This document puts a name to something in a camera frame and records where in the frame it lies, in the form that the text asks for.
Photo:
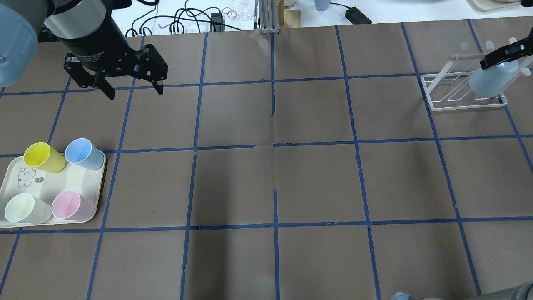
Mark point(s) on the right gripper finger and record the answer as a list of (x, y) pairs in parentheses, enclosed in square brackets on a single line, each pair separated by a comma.
[(507, 53)]

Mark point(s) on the pink plastic cup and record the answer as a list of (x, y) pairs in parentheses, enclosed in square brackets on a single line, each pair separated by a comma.
[(71, 205)]

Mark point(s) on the black power adapter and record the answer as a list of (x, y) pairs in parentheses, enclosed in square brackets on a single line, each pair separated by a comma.
[(356, 17)]

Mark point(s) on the cream serving tray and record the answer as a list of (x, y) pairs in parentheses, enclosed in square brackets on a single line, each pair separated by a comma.
[(18, 178)]

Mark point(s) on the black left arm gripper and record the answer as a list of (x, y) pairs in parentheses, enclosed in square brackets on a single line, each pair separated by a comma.
[(92, 46)]

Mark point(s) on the yellow plastic cup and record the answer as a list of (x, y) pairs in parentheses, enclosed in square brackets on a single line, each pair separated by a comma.
[(42, 156)]

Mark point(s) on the light green plastic cup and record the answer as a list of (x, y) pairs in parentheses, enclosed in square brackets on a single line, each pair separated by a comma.
[(26, 208)]

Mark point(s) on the aluminium frame post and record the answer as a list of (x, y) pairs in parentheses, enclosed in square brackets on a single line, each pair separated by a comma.
[(268, 16)]

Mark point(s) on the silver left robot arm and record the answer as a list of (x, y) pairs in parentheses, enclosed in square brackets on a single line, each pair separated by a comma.
[(21, 23)]

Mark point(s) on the light blue plastic cup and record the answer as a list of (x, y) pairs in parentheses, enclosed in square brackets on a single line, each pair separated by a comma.
[(492, 81)]

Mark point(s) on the white wire cup rack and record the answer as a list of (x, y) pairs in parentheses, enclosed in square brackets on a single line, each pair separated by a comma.
[(449, 88)]

